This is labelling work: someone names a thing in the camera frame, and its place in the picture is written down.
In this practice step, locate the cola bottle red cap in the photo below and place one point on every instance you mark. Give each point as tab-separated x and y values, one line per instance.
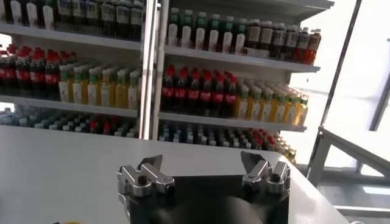
52	78
217	97
167	91
230	99
205	95
193	94
38	76
180	92
22	74
7	74

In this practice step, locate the dark bottle beige label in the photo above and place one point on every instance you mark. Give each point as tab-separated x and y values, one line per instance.
253	35
266	36

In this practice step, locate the red drink bottle white cap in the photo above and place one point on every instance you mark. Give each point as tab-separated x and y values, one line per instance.
314	47

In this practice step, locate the dark bottle green white label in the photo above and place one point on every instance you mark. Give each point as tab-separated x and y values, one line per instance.
200	33
173	30
240	38
186	32
227	36
15	12
47	15
214	35
31	13

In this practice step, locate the grey metal shelf rack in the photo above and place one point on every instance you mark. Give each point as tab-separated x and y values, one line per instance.
76	39
228	58

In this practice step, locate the grey metal frame cart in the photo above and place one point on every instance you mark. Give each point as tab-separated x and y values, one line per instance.
350	143

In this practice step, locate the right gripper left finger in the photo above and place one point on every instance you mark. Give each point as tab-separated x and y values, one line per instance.
152	179

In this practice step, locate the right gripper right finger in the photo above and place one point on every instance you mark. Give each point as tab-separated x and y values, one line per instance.
265	178

